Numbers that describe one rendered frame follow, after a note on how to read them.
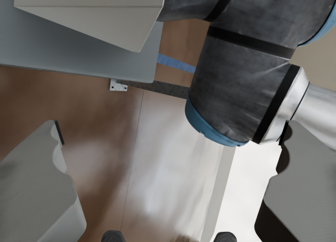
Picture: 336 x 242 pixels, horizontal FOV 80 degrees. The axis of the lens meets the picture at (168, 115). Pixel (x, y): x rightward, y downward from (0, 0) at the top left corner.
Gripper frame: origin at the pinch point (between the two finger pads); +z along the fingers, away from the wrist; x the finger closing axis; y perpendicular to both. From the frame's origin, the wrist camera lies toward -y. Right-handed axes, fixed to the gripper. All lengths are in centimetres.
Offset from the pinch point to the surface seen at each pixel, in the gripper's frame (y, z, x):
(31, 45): -1.4, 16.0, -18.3
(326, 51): 99, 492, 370
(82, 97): 49, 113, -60
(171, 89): 45, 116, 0
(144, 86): 47, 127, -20
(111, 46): 1.1, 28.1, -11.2
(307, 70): 145, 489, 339
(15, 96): 35, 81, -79
